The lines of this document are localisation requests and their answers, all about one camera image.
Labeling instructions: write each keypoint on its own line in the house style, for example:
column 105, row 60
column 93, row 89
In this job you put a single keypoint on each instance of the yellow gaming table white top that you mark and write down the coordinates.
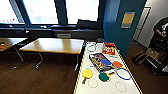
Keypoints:
column 103, row 87

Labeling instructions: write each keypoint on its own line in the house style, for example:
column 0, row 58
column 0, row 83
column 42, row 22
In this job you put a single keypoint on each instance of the clear glass bowl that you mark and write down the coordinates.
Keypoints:
column 88, row 48

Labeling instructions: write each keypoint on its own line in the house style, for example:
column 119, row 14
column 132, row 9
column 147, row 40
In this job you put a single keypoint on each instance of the small grey box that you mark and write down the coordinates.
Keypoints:
column 100, row 40

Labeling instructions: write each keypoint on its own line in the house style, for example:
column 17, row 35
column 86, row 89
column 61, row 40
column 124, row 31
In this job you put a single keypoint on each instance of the dark sofa cushion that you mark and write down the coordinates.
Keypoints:
column 89, row 24

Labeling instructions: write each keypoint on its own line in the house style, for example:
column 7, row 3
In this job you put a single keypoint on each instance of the grey chair back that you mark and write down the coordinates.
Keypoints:
column 63, row 36

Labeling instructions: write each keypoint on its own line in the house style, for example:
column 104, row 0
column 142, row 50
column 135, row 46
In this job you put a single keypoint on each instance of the red game box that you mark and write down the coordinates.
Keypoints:
column 109, row 49

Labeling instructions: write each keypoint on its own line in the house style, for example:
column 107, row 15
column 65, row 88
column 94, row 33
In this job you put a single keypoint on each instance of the blue plastic bowl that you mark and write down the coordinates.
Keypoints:
column 106, row 62

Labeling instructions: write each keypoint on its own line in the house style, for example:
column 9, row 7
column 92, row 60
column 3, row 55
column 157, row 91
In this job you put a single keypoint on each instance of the yellow round paddle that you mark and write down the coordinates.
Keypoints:
column 87, row 74

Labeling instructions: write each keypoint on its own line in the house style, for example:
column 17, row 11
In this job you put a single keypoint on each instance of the wooden work table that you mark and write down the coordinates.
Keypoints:
column 11, row 42
column 53, row 45

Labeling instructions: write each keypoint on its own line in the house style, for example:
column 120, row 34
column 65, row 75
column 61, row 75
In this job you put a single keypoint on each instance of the dark green round paddle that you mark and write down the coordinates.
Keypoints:
column 103, row 77

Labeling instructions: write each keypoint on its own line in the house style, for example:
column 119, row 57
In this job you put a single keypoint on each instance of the bright window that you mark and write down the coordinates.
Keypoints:
column 82, row 10
column 40, row 12
column 8, row 11

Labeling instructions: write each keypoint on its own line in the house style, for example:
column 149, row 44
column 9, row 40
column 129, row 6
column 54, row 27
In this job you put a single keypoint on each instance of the orange plastic bowl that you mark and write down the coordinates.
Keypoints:
column 117, row 64

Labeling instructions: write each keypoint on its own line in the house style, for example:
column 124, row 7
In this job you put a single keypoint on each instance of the white bowl blue rim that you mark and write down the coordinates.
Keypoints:
column 118, row 74

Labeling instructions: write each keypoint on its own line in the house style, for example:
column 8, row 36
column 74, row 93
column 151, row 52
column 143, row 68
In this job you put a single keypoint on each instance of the brown black backpack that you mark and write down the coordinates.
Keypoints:
column 139, row 57

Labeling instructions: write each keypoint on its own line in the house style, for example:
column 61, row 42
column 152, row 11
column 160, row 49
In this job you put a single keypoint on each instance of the person in dark shirt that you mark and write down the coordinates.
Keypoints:
column 161, row 28

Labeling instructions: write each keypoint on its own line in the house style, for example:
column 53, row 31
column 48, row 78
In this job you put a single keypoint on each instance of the red flat item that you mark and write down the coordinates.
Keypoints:
column 2, row 46

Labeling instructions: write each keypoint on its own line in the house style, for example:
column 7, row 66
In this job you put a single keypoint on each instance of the yellow wall sign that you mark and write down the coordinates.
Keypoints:
column 128, row 19

